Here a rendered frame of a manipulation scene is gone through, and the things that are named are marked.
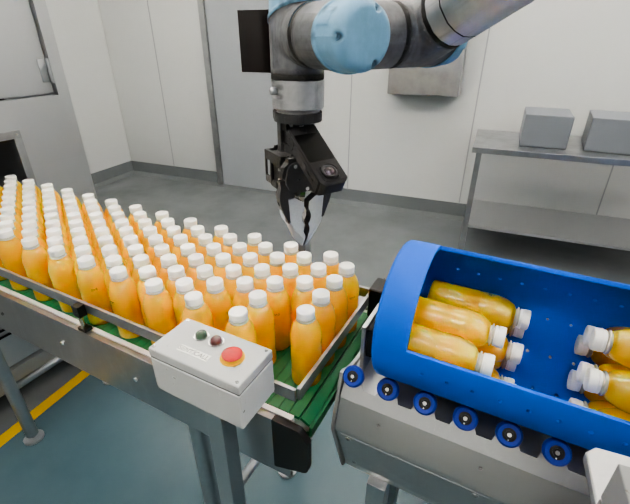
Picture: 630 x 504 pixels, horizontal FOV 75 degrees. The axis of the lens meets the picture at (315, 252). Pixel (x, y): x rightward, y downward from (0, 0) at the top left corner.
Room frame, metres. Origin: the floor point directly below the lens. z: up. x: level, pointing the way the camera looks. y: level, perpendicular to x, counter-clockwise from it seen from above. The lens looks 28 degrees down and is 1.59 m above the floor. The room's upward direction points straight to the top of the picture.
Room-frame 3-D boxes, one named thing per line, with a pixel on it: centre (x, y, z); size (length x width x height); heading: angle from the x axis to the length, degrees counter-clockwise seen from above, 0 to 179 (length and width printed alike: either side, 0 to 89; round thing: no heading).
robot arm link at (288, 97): (0.62, 0.03, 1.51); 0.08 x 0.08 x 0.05
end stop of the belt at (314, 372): (0.76, -0.06, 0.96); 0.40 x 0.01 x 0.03; 152
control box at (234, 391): (0.56, 0.19, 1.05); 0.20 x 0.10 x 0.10; 62
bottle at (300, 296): (0.81, 0.02, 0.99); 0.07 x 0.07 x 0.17
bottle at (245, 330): (0.69, 0.16, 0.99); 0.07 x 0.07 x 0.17
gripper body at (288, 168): (0.63, 0.03, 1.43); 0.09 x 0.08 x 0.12; 29
